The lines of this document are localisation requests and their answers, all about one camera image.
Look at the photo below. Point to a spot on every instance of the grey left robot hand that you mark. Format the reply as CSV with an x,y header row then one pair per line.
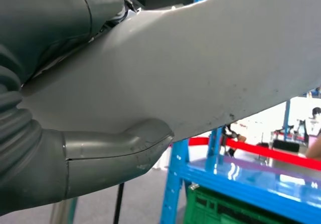
x,y
50,23

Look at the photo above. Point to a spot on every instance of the blue metal shelf rack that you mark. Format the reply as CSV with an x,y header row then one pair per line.
x,y
250,186

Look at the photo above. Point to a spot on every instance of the green plastic crate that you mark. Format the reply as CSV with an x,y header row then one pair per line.
x,y
213,209

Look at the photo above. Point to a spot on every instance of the black stanchion post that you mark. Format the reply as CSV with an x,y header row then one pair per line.
x,y
119,202

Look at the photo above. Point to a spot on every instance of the person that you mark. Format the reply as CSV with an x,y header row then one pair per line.
x,y
230,133
314,126

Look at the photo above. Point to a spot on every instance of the long red barrier belt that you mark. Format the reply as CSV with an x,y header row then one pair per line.
x,y
275,154

